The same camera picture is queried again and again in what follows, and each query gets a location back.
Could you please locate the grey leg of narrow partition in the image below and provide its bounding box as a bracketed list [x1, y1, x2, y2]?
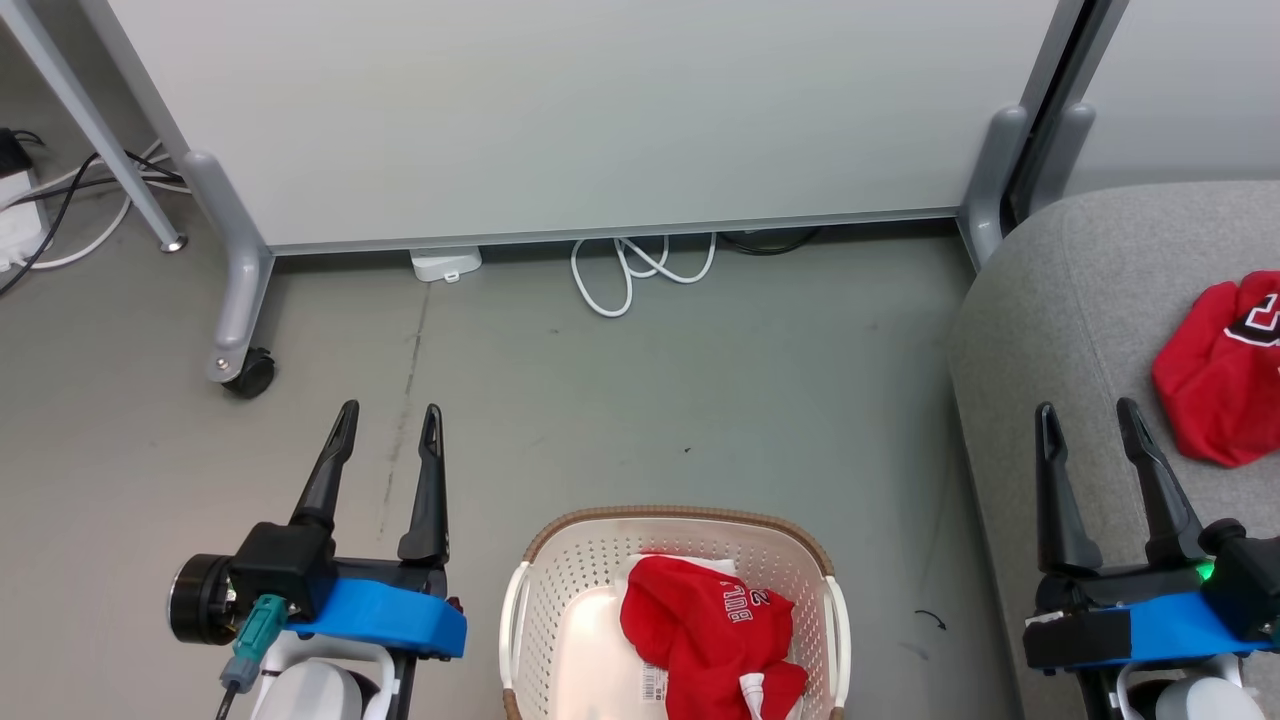
[1030, 102, 1096, 216]

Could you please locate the white looped cable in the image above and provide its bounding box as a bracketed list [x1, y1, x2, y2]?
[570, 233, 718, 319]

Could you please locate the white power adapter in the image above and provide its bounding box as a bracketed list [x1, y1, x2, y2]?
[410, 247, 483, 284]

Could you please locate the black power plug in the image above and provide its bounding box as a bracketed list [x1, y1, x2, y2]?
[0, 128, 41, 176]

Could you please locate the blue left camera mount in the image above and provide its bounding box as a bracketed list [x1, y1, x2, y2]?
[285, 577, 468, 659]

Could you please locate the large white partition panel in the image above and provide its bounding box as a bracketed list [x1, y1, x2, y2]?
[80, 0, 1086, 256]

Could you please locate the white power strip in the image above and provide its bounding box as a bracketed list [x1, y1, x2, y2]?
[0, 168, 51, 273]

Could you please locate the grey fabric sofa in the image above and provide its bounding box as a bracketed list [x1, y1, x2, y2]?
[945, 180, 1280, 720]

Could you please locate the black floor cable loop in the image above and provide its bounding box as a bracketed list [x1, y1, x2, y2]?
[718, 228, 821, 256]

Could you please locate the red jersey with white lettering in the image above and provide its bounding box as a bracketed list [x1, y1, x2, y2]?
[618, 555, 809, 720]

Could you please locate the white garment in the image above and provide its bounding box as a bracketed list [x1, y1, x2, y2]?
[628, 552, 739, 581]

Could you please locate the slim grey table leg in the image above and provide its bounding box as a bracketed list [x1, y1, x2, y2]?
[0, 0, 189, 253]

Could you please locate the red jersey with black print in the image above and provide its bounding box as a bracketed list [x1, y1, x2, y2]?
[1150, 270, 1280, 469]

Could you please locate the teal connector cable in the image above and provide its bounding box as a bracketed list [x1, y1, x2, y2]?
[215, 593, 291, 720]

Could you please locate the long black floor cable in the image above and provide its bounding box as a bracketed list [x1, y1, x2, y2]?
[0, 148, 191, 298]

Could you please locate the black caster wheel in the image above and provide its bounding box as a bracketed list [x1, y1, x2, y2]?
[222, 347, 277, 400]

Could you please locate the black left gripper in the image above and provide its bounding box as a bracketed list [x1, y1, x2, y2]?
[290, 400, 466, 613]

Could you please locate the white perforated laundry basket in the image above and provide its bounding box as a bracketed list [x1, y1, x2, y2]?
[498, 505, 851, 720]

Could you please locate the long white floor cable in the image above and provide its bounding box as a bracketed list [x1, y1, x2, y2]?
[0, 140, 191, 273]

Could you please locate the grey table leg with caster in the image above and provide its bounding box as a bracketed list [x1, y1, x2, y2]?
[183, 150, 276, 384]

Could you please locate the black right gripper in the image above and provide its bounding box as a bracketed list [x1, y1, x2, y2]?
[1030, 397, 1216, 616]

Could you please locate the blue right camera mount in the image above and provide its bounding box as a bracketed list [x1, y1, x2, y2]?
[1022, 590, 1276, 671]

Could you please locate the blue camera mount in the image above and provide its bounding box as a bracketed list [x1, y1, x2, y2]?
[1022, 590, 1276, 671]
[285, 577, 468, 659]

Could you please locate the narrow white partition panel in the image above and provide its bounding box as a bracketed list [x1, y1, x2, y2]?
[1040, 0, 1280, 196]

